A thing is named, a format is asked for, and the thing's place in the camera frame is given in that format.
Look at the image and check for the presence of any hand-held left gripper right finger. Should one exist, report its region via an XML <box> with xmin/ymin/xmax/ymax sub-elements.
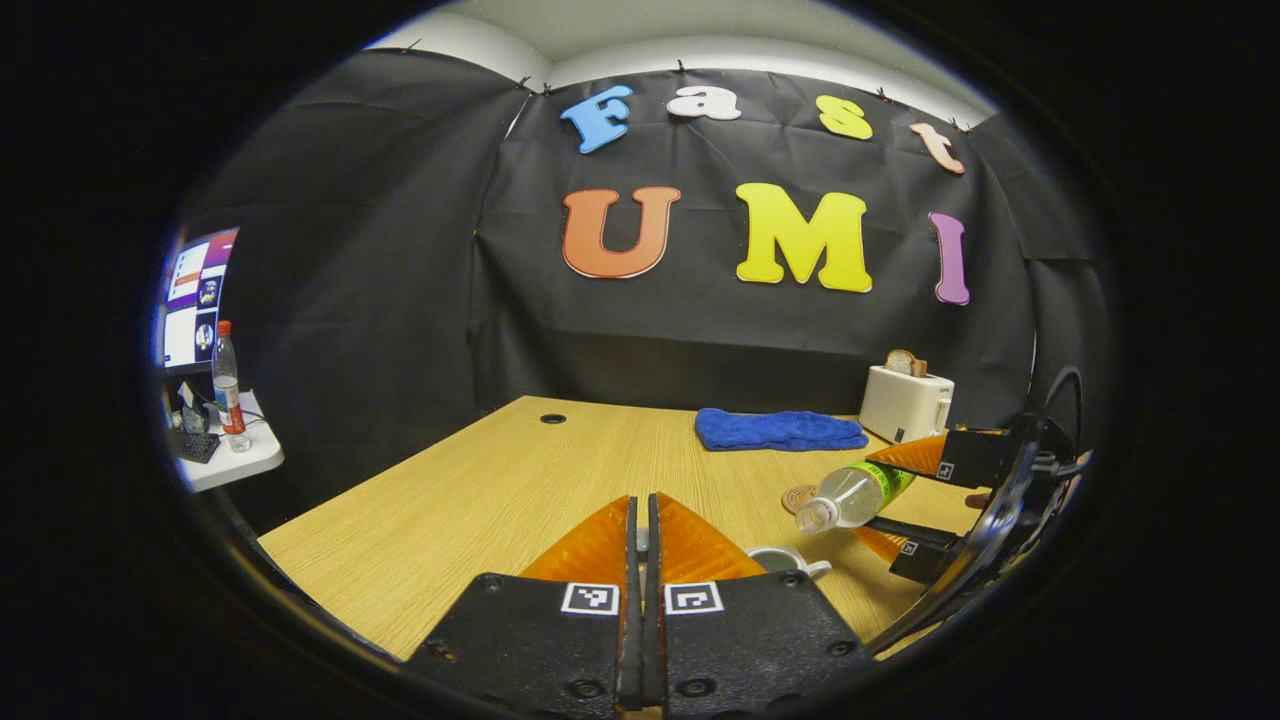
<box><xmin>645</xmin><ymin>492</ymin><xmax>871</xmax><ymax>716</ymax></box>

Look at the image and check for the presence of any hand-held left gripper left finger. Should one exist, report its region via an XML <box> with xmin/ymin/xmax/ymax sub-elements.
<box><xmin>400</xmin><ymin>495</ymin><xmax>643</xmax><ymax>716</ymax></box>

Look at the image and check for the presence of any green label water bottle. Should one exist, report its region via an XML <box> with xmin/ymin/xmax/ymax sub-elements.
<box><xmin>795</xmin><ymin>460</ymin><xmax>918</xmax><ymax>534</ymax></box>

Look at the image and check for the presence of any red label plastic bottle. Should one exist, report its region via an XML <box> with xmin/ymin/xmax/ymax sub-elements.
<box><xmin>211</xmin><ymin>320</ymin><xmax>253</xmax><ymax>453</ymax></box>

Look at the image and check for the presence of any white toaster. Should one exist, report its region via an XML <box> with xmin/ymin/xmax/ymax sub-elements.
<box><xmin>859</xmin><ymin>365</ymin><xmax>956</xmax><ymax>446</ymax></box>

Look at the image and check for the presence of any blue towel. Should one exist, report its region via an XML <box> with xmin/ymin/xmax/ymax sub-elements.
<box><xmin>694</xmin><ymin>407</ymin><xmax>869</xmax><ymax>453</ymax></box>

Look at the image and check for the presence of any white side table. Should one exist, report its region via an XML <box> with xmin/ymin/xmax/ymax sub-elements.
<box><xmin>170</xmin><ymin>390</ymin><xmax>286</xmax><ymax>493</ymax></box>

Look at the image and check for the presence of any black backdrop cloth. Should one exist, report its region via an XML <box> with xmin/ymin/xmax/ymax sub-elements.
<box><xmin>175</xmin><ymin>48</ymin><xmax>1116</xmax><ymax>521</ymax></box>

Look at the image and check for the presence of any computer monitor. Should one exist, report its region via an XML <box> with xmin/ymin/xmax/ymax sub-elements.
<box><xmin>160</xmin><ymin>228</ymin><xmax>241</xmax><ymax>373</ymax></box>

